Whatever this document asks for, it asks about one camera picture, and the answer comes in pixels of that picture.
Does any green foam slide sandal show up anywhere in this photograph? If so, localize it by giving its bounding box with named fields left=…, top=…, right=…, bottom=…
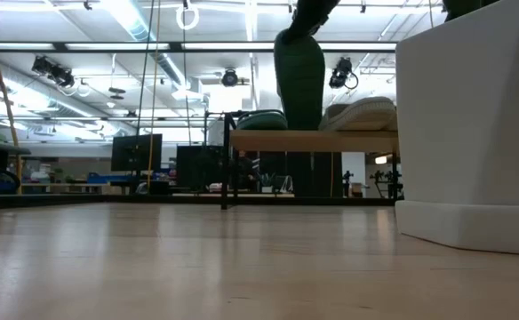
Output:
left=236, top=109, right=289, bottom=131
left=273, top=28, right=326, bottom=131

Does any black overhead camera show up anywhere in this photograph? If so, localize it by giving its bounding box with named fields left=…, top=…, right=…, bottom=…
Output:
left=329, top=56, right=359, bottom=90

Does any black horizontal rig bar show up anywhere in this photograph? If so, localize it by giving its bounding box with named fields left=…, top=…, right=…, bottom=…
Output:
left=0, top=41, right=398, bottom=53

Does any yellow hanging cable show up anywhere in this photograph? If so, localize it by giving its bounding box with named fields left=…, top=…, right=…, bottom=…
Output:
left=146, top=0, right=162, bottom=195

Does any black computer monitor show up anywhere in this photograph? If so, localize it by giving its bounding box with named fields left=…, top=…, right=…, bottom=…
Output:
left=110, top=132, right=164, bottom=172

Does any grey foam slide sandal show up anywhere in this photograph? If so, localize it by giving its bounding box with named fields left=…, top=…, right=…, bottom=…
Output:
left=320, top=96, right=398, bottom=132

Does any white hanging ring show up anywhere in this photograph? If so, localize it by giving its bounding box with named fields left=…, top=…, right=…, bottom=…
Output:
left=175, top=0, right=201, bottom=31

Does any white plant pot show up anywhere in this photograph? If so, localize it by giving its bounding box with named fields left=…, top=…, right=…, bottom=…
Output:
left=395, top=0, right=519, bottom=258

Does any black partition panel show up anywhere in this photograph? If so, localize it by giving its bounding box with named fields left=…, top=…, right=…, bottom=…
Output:
left=285, top=150, right=344, bottom=198

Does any large dark monitor panel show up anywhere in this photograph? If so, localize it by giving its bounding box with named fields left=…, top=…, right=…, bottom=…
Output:
left=175, top=145, right=224, bottom=193

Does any black hanging cable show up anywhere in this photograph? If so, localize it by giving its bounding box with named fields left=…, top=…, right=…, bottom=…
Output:
left=133, top=0, right=155, bottom=179

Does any black background robot stand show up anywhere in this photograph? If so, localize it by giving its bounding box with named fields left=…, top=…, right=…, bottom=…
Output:
left=369, top=168, right=403, bottom=199

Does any wooden stick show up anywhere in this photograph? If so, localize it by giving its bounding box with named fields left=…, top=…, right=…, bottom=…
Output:
left=0, top=48, right=23, bottom=196

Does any person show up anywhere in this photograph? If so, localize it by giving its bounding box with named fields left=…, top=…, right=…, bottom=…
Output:
left=236, top=149, right=260, bottom=193

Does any wooden shelf with black frame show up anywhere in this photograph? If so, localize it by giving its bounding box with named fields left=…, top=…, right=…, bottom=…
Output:
left=220, top=110, right=403, bottom=211

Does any round black ceiling lamp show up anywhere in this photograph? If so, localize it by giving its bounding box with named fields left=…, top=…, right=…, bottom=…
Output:
left=221, top=68, right=240, bottom=88

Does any black ceiling camera cluster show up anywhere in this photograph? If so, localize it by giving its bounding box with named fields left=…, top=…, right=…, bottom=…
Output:
left=31, top=55, right=76, bottom=89

